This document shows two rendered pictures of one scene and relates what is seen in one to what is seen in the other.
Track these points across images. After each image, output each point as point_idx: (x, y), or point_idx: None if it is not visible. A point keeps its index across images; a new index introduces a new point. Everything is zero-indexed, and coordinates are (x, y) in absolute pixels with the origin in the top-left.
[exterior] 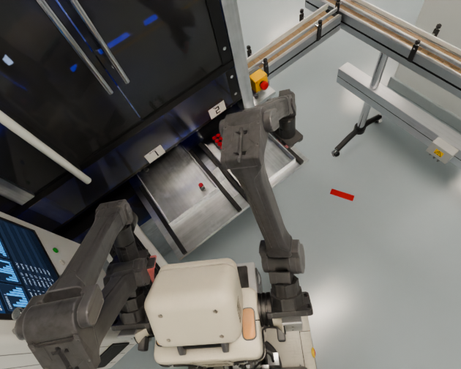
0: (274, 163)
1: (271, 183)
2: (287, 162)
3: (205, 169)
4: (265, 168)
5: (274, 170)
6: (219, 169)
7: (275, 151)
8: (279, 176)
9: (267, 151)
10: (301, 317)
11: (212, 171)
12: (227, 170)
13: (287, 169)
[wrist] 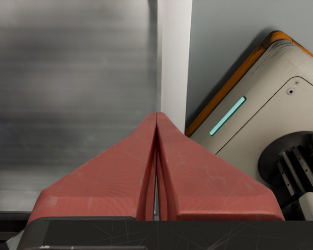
0: (101, 58)
1: (171, 119)
2: (134, 6)
3: None
4: (102, 98)
5: (134, 79)
6: (17, 236)
7: (47, 10)
8: (166, 80)
9: (27, 40)
10: None
11: (7, 216)
12: (32, 204)
13: (165, 32)
